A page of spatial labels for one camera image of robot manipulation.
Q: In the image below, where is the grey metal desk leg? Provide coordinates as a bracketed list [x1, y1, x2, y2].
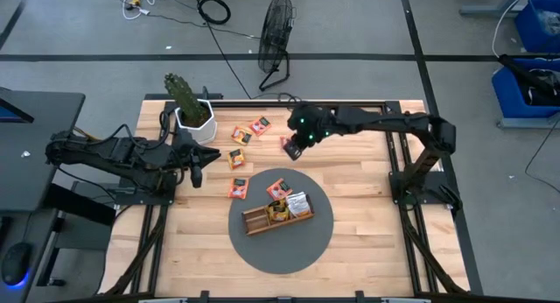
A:
[458, 0, 533, 18]

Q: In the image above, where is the white hexagonal planter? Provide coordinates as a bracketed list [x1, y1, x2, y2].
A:
[173, 98, 219, 146]

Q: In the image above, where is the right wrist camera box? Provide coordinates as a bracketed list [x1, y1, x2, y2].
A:
[283, 135, 305, 163]

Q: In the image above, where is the coiled black cable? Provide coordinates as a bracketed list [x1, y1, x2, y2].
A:
[195, 0, 233, 26]

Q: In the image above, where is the green cactus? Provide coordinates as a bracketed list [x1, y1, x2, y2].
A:
[163, 72, 210, 125]

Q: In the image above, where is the black desk leg frame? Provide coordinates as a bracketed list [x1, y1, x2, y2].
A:
[37, 182, 117, 289]

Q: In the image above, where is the yellow braided cable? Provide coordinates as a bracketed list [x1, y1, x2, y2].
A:
[72, 125, 95, 143]

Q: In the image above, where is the black floor fan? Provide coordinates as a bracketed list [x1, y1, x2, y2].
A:
[256, 0, 298, 93]

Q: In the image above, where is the blue storage bin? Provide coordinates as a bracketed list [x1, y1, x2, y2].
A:
[513, 0, 560, 54]
[491, 59, 560, 120]

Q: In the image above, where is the grey metal base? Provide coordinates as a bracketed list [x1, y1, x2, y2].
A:
[496, 114, 560, 130]

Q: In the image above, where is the wooden tea organiser box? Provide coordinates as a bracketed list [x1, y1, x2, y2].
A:
[241, 193, 316, 237]

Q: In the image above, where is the black monitor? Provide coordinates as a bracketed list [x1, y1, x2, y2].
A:
[0, 86, 36, 124]

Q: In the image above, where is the orange peach tea bag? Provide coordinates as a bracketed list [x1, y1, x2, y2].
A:
[227, 177, 250, 201]
[265, 178, 294, 202]
[248, 116, 273, 137]

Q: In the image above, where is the black folded tripod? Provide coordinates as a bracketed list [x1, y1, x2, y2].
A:
[498, 53, 560, 98]

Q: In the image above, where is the black desk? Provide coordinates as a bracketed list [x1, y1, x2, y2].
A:
[0, 90, 87, 303]

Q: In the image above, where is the long black floor cable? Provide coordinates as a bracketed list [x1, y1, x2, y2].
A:
[203, 20, 255, 101]

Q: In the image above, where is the black computer mouse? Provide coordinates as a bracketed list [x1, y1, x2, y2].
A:
[0, 242, 33, 288]

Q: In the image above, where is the round grey woven placemat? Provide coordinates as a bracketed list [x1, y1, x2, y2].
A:
[227, 167, 335, 276]

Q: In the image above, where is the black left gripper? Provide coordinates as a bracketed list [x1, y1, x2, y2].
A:
[168, 138, 221, 189]

